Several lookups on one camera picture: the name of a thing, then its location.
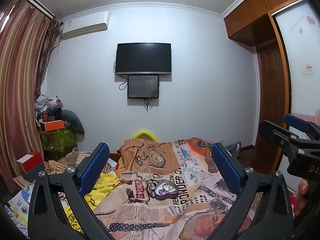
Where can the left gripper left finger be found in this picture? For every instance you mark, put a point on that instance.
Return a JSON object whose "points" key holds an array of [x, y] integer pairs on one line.
{"points": [[46, 217]]}

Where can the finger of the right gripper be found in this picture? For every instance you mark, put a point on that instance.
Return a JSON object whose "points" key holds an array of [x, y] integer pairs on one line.
{"points": [[278, 136], [297, 123]]}

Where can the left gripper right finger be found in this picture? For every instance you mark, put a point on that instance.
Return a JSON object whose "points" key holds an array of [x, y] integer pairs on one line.
{"points": [[273, 218]]}

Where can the purple heart jewelry box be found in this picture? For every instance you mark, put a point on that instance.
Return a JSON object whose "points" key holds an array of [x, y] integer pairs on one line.
{"points": [[166, 190]]}

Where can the operator right hand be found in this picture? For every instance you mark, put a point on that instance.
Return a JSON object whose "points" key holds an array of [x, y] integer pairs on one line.
{"points": [[301, 200]]}

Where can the brown wooden door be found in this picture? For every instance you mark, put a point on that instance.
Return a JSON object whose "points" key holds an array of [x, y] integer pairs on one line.
{"points": [[272, 101]]}

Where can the yellow cloth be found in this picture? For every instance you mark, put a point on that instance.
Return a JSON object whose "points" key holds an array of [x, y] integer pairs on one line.
{"points": [[105, 183]]}

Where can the red white box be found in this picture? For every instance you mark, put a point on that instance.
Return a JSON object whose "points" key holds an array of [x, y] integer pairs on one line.
{"points": [[30, 161]]}

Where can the green patterned cloth box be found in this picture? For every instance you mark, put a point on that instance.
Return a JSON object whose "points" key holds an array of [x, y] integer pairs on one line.
{"points": [[58, 140]]}

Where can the orange box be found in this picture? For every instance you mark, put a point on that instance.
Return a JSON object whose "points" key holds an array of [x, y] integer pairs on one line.
{"points": [[52, 125]]}

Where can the newspaper print bed cover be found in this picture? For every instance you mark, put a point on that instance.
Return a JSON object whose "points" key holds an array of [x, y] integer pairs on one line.
{"points": [[182, 190]]}

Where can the brown wooden wardrobe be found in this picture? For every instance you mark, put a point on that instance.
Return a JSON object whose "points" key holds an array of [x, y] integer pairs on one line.
{"points": [[284, 35]]}

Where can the striped red curtain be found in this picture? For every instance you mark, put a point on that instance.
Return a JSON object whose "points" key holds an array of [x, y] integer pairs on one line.
{"points": [[27, 40]]}

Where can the white air conditioner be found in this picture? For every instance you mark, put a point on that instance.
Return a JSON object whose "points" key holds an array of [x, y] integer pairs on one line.
{"points": [[86, 25]]}

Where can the small black wall monitor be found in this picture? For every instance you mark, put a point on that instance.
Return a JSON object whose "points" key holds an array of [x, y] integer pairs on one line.
{"points": [[143, 86]]}

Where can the black wall television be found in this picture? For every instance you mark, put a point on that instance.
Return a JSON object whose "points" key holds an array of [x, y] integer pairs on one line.
{"points": [[143, 58]]}

